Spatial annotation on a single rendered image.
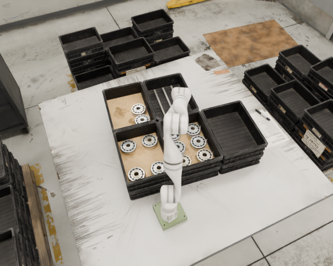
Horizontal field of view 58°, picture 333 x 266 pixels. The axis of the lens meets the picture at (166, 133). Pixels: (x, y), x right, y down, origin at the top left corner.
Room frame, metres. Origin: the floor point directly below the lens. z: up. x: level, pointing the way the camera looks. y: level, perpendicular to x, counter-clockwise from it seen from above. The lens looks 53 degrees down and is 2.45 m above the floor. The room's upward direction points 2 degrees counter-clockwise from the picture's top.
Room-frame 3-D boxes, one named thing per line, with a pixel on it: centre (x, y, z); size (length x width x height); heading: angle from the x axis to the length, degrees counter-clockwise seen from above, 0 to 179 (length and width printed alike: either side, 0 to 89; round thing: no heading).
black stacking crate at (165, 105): (1.50, -0.03, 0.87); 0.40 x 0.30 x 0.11; 16
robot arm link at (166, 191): (0.69, 0.00, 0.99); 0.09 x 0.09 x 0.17; 88
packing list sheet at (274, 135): (1.35, -0.72, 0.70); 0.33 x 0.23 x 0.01; 23
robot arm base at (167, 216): (0.69, 0.00, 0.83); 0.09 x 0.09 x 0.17; 35
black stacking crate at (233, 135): (1.20, -0.43, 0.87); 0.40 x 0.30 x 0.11; 16
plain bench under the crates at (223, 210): (1.26, -0.03, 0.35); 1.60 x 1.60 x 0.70; 23
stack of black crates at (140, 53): (2.46, 0.33, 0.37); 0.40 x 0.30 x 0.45; 113
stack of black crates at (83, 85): (2.30, 0.70, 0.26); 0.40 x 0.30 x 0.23; 113
